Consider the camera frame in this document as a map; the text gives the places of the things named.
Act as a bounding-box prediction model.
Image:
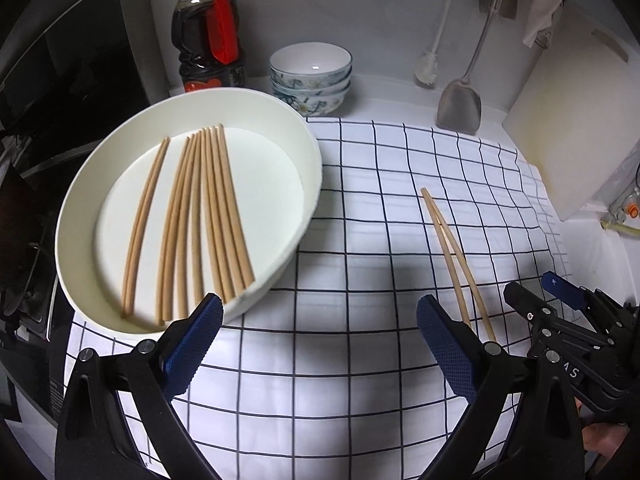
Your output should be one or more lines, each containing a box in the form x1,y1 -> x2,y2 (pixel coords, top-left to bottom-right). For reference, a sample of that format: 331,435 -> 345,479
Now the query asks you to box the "person's right hand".
582,422 -> 628,463

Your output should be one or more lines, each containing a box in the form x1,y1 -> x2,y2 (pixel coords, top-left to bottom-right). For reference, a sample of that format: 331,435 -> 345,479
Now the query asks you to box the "white cutting board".
502,0 -> 640,222

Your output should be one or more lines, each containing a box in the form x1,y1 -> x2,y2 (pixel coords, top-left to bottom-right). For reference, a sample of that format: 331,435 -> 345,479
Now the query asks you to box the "round white tray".
55,87 -> 322,335

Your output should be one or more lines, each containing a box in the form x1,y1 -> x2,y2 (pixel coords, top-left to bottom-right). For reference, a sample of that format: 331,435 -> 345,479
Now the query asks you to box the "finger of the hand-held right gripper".
541,271 -> 633,333
503,281 -> 618,348

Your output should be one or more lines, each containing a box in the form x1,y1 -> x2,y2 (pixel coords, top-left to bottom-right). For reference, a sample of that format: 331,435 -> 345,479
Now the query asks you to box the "metal spatula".
436,0 -> 511,136

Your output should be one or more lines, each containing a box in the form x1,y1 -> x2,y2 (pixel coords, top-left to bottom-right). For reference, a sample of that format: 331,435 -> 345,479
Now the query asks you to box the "grey valve with orange knob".
610,160 -> 640,221

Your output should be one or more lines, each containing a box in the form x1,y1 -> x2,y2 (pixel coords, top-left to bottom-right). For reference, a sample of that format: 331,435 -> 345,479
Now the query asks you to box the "black gas stove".
0,125 -> 76,421

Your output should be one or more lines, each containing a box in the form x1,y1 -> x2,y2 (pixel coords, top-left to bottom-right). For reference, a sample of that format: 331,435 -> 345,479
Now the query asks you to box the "dark sauce bottle red label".
171,0 -> 247,93

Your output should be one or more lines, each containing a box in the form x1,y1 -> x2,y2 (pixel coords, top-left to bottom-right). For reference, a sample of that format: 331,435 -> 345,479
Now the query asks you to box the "white long-handled dish brush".
414,0 -> 463,90

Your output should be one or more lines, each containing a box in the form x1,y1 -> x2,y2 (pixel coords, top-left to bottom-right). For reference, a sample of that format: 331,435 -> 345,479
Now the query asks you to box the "pale yellow hose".
602,220 -> 640,237

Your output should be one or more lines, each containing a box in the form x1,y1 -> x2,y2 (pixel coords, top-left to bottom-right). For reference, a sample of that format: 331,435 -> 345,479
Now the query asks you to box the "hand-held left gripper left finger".
54,293 -> 224,480

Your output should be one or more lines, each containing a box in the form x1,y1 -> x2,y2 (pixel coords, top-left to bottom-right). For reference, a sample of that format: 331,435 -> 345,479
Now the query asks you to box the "beige hanging rag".
506,0 -> 565,48

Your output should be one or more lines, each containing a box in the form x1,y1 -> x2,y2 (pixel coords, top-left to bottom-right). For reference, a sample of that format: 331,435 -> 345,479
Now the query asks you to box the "black range hood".
0,0 -> 151,171

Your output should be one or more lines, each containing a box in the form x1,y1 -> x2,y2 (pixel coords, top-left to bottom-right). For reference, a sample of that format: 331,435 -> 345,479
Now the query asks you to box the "bundle of wooden chopsticks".
156,124 -> 257,326

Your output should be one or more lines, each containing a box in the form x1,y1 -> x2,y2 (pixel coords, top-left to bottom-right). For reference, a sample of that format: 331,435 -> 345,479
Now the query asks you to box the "white grid-checked cloth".
65,117 -> 571,476

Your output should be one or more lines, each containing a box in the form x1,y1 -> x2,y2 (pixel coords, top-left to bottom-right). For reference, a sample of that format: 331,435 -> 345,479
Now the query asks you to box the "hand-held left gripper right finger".
416,294 -> 586,480

